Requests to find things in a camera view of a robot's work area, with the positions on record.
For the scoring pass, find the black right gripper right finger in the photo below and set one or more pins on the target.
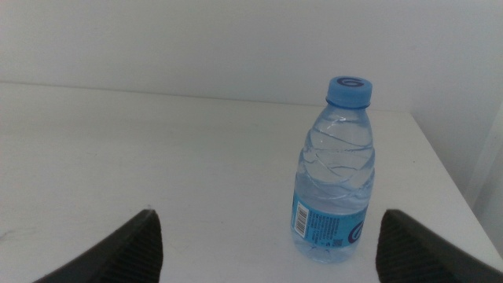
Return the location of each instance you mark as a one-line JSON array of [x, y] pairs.
[[408, 255]]

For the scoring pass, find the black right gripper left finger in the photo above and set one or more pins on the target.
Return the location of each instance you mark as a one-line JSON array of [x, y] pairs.
[[133, 255]]

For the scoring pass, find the clear water bottle blue cap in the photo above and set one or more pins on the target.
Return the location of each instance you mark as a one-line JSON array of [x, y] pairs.
[[334, 177]]

